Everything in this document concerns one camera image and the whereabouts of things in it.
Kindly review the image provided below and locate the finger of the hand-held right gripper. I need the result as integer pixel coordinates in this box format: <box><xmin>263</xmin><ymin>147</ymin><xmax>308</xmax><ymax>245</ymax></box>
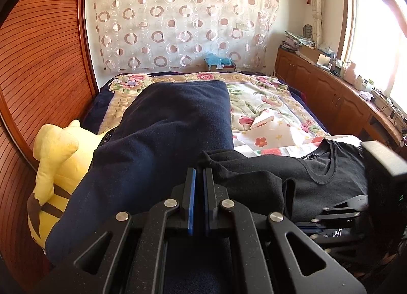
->
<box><xmin>312</xmin><ymin>195</ymin><xmax>370</xmax><ymax>224</ymax></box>
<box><xmin>294</xmin><ymin>222</ymin><xmax>331</xmax><ymax>240</ymax></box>

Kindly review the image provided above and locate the black t-shirt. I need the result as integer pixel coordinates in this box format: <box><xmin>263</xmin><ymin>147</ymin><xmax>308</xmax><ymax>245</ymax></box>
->
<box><xmin>199</xmin><ymin>139</ymin><xmax>371</xmax><ymax>222</ymax></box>

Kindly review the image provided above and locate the yellow plush toy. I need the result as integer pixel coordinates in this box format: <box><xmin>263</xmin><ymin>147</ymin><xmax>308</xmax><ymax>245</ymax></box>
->
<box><xmin>27</xmin><ymin>119</ymin><xmax>110</xmax><ymax>255</ymax></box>

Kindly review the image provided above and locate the floral bedspread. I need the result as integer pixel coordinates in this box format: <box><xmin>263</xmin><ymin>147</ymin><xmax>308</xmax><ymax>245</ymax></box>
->
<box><xmin>81</xmin><ymin>72</ymin><xmax>334</xmax><ymax>158</ymax></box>

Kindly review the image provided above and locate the cardboard box with cables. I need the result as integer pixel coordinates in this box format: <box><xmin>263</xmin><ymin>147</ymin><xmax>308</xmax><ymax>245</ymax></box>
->
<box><xmin>208</xmin><ymin>62</ymin><xmax>237</xmax><ymax>73</ymax></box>

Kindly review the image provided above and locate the wooden slatted wardrobe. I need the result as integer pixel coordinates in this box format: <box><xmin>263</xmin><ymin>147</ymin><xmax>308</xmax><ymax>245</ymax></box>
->
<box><xmin>0</xmin><ymin>0</ymin><xmax>99</xmax><ymax>282</ymax></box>

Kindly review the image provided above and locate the wooden cabinet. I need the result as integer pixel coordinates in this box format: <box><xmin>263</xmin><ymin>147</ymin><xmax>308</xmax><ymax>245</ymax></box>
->
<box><xmin>274</xmin><ymin>47</ymin><xmax>407</xmax><ymax>155</ymax></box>

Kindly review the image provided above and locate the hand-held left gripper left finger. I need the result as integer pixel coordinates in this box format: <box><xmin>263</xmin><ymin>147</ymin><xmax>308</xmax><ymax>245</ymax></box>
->
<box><xmin>48</xmin><ymin>168</ymin><xmax>197</xmax><ymax>294</ymax></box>

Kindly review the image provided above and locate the beige side curtain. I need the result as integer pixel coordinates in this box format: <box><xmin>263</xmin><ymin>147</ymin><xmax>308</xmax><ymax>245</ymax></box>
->
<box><xmin>299</xmin><ymin>0</ymin><xmax>327</xmax><ymax>47</ymax></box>

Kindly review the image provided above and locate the navy blue blanket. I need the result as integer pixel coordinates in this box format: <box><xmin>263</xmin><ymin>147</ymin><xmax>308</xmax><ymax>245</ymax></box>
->
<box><xmin>81</xmin><ymin>73</ymin><xmax>307</xmax><ymax>131</ymax></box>

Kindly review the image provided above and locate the window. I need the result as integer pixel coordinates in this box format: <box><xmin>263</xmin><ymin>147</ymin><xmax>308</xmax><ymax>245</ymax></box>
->
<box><xmin>342</xmin><ymin>0</ymin><xmax>407</xmax><ymax>113</ymax></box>

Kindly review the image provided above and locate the brown cardboard box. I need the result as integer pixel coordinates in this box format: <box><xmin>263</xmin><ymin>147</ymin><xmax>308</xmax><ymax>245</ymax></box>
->
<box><xmin>299</xmin><ymin>44</ymin><xmax>322</xmax><ymax>63</ymax></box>

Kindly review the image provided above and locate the navy blue garment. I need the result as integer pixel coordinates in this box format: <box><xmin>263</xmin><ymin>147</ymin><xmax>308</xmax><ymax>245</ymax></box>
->
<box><xmin>45</xmin><ymin>81</ymin><xmax>237</xmax><ymax>294</ymax></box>

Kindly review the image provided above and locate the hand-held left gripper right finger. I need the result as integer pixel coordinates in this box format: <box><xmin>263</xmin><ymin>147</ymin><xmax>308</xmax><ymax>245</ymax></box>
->
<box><xmin>203</xmin><ymin>168</ymin><xmax>367</xmax><ymax>294</ymax></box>

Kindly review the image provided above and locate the circle patterned sheer curtain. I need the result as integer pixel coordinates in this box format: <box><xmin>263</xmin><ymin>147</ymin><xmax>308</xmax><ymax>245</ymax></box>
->
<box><xmin>87</xmin><ymin>0</ymin><xmax>280</xmax><ymax>71</ymax></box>

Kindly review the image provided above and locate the white red-flowered sheet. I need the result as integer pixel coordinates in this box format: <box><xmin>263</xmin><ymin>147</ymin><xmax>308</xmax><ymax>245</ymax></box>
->
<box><xmin>232</xmin><ymin>115</ymin><xmax>363</xmax><ymax>158</ymax></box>

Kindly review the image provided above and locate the white plastic bottle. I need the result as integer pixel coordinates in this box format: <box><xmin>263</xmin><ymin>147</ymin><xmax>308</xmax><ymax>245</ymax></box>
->
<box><xmin>343</xmin><ymin>62</ymin><xmax>357</xmax><ymax>85</ymax></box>

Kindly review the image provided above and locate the blue plastic bag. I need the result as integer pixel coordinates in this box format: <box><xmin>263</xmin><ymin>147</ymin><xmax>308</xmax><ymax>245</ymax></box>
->
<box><xmin>203</xmin><ymin>52</ymin><xmax>235</xmax><ymax>66</ymax></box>

